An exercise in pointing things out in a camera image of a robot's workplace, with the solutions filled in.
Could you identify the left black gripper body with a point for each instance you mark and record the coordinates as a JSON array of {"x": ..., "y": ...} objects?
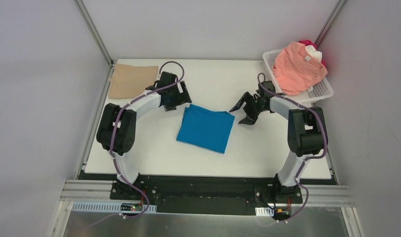
[{"x": 179, "y": 97}]

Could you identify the blue t shirt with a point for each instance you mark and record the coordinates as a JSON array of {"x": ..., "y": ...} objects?
[{"x": 206, "y": 129}]

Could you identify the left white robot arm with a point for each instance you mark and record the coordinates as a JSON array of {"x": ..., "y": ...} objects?
[{"x": 117, "y": 128}]

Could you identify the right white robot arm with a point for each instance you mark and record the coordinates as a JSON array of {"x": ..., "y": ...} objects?
[{"x": 306, "y": 136}]

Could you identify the salmon pink t shirt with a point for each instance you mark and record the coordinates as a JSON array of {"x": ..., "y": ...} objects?
[{"x": 295, "y": 70}]

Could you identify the folded beige t shirt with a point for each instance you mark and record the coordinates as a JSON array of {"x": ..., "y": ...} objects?
[{"x": 128, "y": 81}]

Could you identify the white plastic basket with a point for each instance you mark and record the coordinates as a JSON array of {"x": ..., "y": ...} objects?
[{"x": 320, "y": 91}]

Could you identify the magenta garment in basket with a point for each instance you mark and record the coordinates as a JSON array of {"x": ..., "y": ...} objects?
[{"x": 309, "y": 42}]

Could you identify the white garment in basket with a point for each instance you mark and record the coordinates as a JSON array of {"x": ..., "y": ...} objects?
[{"x": 314, "y": 53}]

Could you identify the right controller board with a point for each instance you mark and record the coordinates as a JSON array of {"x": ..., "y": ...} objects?
[{"x": 274, "y": 213}]

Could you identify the controller board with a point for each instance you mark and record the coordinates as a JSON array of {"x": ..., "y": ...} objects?
[
  {"x": 112, "y": 207},
  {"x": 274, "y": 213}
]

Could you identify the left controller board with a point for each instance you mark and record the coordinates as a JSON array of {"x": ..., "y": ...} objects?
[{"x": 112, "y": 207}]

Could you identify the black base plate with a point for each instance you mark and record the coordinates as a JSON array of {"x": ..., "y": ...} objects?
[{"x": 199, "y": 195}]

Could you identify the aluminium frame rail right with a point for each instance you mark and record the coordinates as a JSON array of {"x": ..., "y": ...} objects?
[{"x": 330, "y": 21}]

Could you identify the aluminium frame rail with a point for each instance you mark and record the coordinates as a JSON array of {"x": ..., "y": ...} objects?
[
  {"x": 85, "y": 14},
  {"x": 330, "y": 21}
]

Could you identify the aluminium frame rail left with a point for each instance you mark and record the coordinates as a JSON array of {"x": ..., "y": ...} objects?
[{"x": 85, "y": 14}]

